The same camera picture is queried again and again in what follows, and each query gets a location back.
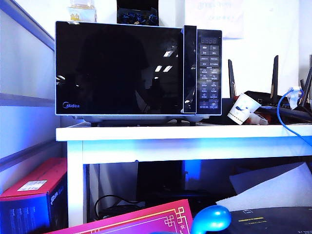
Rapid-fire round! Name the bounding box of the black glass microwave door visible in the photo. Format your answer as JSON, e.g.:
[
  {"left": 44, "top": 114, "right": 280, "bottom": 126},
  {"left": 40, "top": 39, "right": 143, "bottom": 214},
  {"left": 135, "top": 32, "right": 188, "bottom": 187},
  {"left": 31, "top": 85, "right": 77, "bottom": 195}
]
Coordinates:
[{"left": 55, "top": 20, "right": 197, "bottom": 116}]

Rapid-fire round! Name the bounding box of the black rectangular box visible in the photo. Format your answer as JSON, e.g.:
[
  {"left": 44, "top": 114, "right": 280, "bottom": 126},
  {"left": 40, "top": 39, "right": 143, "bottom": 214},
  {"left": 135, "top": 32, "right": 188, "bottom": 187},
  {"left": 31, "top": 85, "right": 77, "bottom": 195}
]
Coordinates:
[{"left": 136, "top": 159, "right": 184, "bottom": 193}]

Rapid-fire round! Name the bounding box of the black silver microwave oven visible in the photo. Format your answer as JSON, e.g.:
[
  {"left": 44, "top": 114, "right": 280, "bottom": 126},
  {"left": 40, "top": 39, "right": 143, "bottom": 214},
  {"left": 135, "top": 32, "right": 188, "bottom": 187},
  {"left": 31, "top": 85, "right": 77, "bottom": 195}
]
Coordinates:
[{"left": 73, "top": 23, "right": 223, "bottom": 127}]

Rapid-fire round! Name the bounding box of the dark box of blue-wrapped candies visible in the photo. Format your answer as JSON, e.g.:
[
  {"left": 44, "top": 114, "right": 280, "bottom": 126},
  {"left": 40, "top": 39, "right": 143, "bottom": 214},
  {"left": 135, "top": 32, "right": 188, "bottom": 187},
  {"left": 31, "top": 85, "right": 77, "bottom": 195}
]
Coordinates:
[{"left": 116, "top": 0, "right": 159, "bottom": 26}]

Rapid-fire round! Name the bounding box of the pink box with gold pattern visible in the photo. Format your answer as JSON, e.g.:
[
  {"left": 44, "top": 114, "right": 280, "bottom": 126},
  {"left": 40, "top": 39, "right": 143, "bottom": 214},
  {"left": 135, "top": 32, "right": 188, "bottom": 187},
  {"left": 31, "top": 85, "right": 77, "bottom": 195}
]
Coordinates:
[{"left": 45, "top": 198, "right": 195, "bottom": 234}]

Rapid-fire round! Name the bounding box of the black box with yellow label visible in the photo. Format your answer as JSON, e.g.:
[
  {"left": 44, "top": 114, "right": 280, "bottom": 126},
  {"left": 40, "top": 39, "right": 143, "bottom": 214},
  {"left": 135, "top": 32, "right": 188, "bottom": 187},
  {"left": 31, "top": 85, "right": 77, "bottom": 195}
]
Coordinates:
[{"left": 226, "top": 206, "right": 312, "bottom": 234}]

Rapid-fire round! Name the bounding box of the red blue cardboard box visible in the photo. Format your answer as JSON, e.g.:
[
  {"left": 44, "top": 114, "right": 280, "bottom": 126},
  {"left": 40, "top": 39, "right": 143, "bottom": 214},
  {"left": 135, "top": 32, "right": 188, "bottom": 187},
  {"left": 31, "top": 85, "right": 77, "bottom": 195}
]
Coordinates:
[{"left": 0, "top": 157, "right": 69, "bottom": 234}]

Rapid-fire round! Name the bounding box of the white table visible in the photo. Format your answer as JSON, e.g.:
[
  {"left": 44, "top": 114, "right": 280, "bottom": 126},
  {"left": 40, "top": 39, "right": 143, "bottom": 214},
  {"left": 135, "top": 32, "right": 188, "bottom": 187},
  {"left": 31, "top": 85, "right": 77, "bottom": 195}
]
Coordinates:
[{"left": 55, "top": 122, "right": 312, "bottom": 227}]

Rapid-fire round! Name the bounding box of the white paper cup blue print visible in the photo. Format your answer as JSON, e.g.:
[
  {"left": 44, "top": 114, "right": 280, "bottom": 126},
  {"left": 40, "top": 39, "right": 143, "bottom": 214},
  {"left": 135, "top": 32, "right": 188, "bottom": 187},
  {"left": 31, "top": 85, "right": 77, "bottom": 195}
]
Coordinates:
[{"left": 227, "top": 92, "right": 261, "bottom": 125}]

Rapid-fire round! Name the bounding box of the small white orange object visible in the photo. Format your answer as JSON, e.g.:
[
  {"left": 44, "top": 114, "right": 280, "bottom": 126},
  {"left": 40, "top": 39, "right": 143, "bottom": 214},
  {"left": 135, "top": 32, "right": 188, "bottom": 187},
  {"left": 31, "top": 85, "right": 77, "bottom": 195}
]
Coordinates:
[{"left": 246, "top": 113, "right": 272, "bottom": 124}]

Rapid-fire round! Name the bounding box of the handwritten lavender paper notice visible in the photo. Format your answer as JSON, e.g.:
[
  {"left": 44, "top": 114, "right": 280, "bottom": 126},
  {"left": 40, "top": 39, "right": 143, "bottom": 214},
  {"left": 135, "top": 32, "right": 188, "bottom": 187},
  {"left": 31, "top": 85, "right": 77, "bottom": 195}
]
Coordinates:
[{"left": 184, "top": 0, "right": 244, "bottom": 39}]

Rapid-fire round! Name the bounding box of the black router with antennas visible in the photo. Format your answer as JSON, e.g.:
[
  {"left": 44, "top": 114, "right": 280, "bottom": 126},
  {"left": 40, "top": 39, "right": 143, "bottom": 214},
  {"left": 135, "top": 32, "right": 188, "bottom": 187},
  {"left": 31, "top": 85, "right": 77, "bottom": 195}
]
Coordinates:
[{"left": 209, "top": 55, "right": 312, "bottom": 125}]

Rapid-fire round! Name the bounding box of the glossy blue rounded knob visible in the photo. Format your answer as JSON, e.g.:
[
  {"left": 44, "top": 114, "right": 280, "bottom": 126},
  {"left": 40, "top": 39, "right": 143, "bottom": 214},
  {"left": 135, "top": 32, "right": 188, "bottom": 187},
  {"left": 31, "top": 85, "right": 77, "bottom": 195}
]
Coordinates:
[{"left": 190, "top": 204, "right": 232, "bottom": 234}]

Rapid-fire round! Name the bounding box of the grey framed office partition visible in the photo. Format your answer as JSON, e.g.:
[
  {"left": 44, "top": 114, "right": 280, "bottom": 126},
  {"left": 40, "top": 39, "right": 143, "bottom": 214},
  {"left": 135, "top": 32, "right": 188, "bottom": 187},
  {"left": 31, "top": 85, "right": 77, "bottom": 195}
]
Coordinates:
[{"left": 0, "top": 0, "right": 67, "bottom": 193}]

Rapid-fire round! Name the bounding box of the white paper sheet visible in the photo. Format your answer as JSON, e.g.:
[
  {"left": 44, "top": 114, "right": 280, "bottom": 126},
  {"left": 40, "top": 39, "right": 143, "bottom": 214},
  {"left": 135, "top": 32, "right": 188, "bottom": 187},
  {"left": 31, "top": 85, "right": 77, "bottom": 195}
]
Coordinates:
[{"left": 215, "top": 160, "right": 312, "bottom": 212}]

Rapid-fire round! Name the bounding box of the black power cable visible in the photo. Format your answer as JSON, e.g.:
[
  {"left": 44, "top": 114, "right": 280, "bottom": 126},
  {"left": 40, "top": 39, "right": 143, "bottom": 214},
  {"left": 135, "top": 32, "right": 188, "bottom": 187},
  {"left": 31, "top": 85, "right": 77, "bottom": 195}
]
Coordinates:
[{"left": 94, "top": 194, "right": 147, "bottom": 220}]

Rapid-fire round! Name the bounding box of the blue ethernet cable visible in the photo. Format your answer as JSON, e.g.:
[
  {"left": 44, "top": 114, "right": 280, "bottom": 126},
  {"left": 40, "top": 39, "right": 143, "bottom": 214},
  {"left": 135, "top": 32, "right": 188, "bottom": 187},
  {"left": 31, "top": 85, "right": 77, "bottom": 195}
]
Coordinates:
[{"left": 276, "top": 88, "right": 312, "bottom": 147}]

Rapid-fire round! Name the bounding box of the white cable tag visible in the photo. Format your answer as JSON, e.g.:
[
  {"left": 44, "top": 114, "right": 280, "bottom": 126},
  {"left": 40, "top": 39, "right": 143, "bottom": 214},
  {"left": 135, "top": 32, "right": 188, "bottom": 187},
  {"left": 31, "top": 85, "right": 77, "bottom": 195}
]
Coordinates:
[{"left": 287, "top": 86, "right": 304, "bottom": 109}]

